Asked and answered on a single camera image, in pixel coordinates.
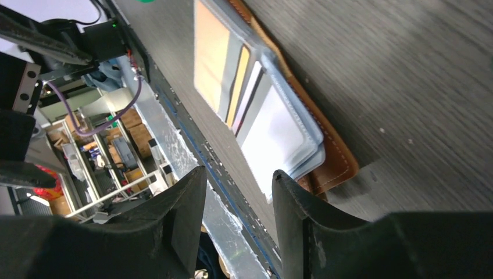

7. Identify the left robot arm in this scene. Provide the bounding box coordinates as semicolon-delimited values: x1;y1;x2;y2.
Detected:
1;6;127;188

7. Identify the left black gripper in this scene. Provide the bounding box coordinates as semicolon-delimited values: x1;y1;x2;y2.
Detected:
1;53;56;189

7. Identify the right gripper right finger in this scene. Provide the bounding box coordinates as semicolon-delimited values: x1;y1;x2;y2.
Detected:
272;170;492;278

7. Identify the gold black-striped credit card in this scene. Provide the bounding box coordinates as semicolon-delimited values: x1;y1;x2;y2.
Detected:
194;1;250;128

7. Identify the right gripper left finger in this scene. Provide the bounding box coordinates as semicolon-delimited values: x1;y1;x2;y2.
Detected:
1;166;207;278

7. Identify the brown leather card holder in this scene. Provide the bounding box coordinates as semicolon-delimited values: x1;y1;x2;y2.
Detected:
194;1;359;202

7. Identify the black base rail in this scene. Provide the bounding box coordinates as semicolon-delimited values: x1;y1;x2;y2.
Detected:
106;1;283;278

